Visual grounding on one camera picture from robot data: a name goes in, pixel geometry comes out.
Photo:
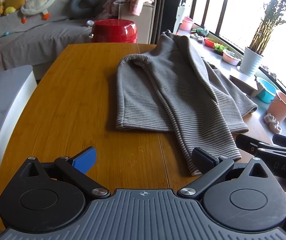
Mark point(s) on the red plastic basin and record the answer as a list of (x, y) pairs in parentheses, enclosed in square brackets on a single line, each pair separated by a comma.
[(209, 42)]

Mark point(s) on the pink metal bowl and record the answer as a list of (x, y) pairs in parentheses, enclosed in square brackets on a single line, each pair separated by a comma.
[(231, 58)]

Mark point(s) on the red round stool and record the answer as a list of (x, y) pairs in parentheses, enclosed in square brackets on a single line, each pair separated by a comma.
[(114, 31)]

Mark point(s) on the green bamboo plant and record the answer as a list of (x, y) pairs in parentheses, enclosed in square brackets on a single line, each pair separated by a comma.
[(274, 16)]

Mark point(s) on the pink clothes pile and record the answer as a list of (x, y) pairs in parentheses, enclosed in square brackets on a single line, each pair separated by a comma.
[(110, 7)]

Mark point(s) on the yellow cushion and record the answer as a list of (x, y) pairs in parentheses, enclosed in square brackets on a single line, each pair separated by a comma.
[(17, 4)]

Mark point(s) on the pink basin far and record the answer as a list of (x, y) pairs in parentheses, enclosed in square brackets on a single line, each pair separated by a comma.
[(186, 24)]

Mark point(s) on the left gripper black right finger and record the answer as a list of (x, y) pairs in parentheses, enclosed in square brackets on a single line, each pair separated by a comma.
[(203, 161)]

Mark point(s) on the beige cabinet box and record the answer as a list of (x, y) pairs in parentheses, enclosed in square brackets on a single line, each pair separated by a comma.
[(144, 22)]

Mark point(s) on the white ribbed plant pot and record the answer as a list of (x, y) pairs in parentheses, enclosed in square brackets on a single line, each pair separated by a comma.
[(250, 62)]

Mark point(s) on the grey striped knit garment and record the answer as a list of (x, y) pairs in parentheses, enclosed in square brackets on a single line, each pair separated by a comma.
[(172, 88)]

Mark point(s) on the grey neck pillow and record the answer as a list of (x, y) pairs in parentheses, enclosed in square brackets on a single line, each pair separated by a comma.
[(83, 8)]

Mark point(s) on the teal plastic basin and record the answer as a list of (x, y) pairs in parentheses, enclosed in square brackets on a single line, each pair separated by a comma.
[(268, 92)]

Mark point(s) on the grey covered sofa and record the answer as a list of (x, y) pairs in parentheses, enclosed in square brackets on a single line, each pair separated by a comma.
[(39, 42)]

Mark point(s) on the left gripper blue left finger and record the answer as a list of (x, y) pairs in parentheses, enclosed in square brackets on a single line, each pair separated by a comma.
[(84, 160)]

